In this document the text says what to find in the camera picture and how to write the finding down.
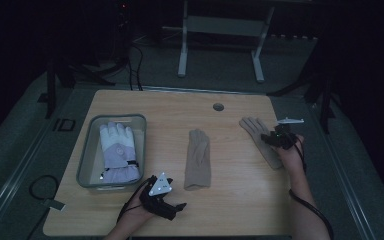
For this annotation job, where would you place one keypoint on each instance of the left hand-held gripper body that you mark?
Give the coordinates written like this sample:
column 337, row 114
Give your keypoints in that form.
column 158, row 195

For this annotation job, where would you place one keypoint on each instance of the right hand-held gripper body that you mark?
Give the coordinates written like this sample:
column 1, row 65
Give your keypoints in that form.
column 285, row 133

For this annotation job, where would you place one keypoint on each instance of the beige knit glove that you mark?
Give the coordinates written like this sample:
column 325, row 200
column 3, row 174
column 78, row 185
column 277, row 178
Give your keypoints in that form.
column 258, row 138
column 198, row 160

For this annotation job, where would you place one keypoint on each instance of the purple white ski glove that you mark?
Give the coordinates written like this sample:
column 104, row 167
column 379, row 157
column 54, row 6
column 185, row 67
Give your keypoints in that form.
column 118, row 153

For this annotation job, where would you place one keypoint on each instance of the grey plastic bin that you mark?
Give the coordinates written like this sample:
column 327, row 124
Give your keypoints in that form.
column 111, row 153

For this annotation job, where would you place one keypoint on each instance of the person's right hand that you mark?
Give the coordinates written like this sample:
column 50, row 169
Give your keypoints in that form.
column 291, row 157

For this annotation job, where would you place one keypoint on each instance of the person's left hand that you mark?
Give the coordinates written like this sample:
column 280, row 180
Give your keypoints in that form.
column 136, row 210

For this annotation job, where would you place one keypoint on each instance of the black tripod stand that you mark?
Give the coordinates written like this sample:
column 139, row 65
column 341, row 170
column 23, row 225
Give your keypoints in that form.
column 51, row 83
column 323, row 93

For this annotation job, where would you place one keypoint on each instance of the round grey table grommet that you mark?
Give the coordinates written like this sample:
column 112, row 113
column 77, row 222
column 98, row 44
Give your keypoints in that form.
column 218, row 107

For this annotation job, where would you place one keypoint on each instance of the grey flat plug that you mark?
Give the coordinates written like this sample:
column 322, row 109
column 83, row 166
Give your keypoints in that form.
column 54, row 204

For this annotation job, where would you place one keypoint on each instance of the white metal desk frame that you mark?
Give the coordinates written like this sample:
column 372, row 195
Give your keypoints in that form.
column 225, row 28

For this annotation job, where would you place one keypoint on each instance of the black floor bracket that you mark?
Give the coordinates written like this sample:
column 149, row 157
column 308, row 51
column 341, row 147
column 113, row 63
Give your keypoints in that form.
column 64, row 124

